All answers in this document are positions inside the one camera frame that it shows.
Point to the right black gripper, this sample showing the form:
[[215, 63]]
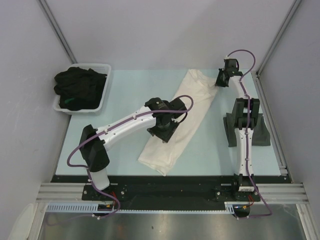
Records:
[[218, 82]]

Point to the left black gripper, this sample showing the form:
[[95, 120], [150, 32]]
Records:
[[164, 135]]

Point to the white floral t-shirt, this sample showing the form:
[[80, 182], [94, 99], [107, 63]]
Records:
[[162, 157]]

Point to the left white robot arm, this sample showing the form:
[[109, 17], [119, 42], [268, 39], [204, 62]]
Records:
[[96, 142]]

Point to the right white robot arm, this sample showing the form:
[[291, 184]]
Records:
[[241, 121]]

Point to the folded dark grey t-shirt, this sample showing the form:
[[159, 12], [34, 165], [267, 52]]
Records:
[[261, 136]]

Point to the black t-shirt pile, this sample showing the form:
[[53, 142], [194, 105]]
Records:
[[79, 89]]

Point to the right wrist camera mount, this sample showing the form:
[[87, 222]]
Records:
[[227, 58]]

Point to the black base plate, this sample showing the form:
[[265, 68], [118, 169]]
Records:
[[171, 193]]

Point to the white slotted cable duct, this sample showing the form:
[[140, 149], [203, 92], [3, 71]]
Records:
[[95, 208]]

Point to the aluminium frame rail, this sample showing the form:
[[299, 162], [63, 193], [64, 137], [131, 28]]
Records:
[[273, 193]]

